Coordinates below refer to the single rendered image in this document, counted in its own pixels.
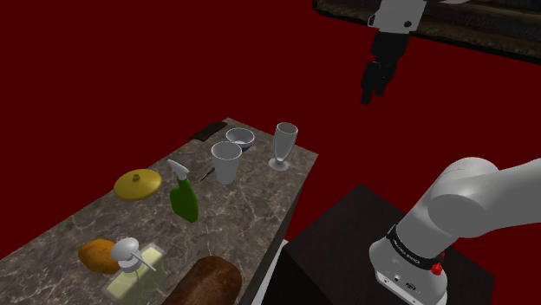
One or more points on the clear tall glass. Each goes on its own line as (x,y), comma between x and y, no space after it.
(284,141)

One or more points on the white bowl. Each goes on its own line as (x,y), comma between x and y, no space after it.
(239,138)

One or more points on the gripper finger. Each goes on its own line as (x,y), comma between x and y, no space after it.
(385,80)
(370,82)

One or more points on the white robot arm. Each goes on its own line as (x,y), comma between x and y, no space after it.
(460,202)

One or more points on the green spray bottle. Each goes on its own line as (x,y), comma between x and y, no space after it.
(184,202)

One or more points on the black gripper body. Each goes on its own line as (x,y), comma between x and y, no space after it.
(391,45)

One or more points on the yellow lid with knob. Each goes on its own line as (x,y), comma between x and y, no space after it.
(137,186)

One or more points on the dark wooden shelf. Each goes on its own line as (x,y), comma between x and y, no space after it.
(465,29)

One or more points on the black pen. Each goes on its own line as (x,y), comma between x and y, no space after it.
(207,174)

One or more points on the white cup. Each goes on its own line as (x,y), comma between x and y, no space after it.
(226,164)

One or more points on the dark robot stand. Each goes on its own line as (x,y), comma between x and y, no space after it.
(334,249)

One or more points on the clear soap dispenser bottle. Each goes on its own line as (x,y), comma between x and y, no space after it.
(139,274)

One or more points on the brown bread loaf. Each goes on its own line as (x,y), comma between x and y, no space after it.
(207,281)

